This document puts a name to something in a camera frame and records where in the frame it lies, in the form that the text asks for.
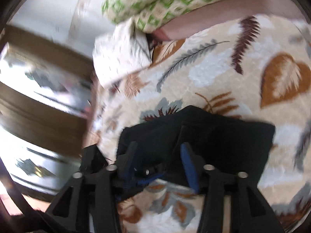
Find leaf print blanket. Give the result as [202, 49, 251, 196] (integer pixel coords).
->
[83, 14, 311, 233]

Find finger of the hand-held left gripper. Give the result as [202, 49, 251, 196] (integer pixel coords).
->
[135, 163, 167, 186]
[80, 145, 109, 173]

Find green checkered folded quilt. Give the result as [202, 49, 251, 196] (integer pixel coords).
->
[101, 0, 275, 33]

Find black pants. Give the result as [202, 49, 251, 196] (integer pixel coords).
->
[116, 105, 276, 199]

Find white patterned pillow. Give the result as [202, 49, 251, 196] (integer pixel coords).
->
[92, 17, 155, 89]

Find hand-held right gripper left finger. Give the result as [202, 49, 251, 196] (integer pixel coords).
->
[46, 141, 139, 233]

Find brown wooden cabinet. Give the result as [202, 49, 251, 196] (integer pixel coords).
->
[0, 24, 96, 200]

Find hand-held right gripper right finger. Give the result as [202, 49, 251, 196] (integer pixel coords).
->
[180, 142, 285, 233]

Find pink padded bed frame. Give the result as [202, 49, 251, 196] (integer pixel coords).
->
[153, 0, 300, 41]

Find black cable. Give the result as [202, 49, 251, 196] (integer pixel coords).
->
[0, 160, 57, 233]

